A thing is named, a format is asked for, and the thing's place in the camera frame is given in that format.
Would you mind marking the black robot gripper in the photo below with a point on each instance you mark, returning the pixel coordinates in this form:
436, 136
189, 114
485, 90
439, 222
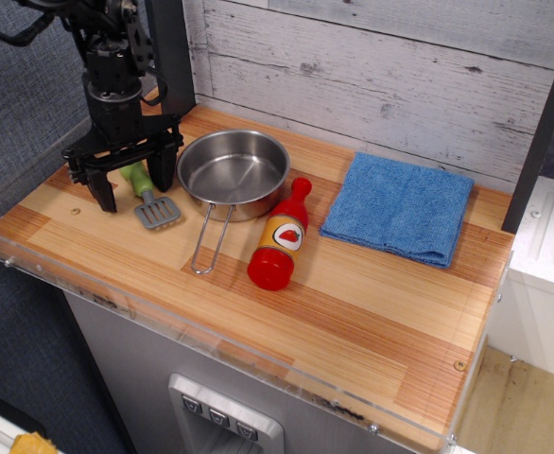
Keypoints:
120, 135

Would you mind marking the green handled grey spatula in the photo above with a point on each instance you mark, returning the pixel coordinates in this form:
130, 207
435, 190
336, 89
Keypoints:
154, 213

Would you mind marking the stainless steel pan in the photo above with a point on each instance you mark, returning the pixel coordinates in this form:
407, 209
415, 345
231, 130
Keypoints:
233, 176

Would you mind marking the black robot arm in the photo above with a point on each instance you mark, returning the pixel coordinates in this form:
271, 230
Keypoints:
116, 53

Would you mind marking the red toy ketchup bottle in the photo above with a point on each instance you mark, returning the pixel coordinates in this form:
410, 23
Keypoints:
273, 261

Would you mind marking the blue folded cloth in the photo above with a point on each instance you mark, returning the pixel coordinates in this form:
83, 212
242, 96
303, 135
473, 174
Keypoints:
412, 211

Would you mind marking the clear acrylic table guard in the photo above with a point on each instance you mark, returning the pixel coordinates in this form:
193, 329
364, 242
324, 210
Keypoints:
372, 337

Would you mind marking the grey toy fridge cabinet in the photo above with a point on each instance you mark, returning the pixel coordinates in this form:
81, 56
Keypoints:
136, 363

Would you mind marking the silver dispenser button panel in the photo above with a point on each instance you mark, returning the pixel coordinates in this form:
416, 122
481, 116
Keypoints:
212, 422

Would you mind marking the yellow object bottom left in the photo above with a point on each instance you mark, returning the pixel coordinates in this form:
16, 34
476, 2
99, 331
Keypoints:
32, 443

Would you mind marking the white toy sink unit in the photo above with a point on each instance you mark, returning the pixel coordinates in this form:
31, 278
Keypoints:
522, 321

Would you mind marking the black left frame post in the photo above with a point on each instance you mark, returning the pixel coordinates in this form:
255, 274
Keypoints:
167, 28

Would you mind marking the black frame post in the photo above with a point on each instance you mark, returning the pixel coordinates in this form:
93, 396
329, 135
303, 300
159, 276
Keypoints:
167, 28
532, 167

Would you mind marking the black right frame post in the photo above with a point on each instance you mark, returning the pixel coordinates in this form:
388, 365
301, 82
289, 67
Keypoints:
532, 167

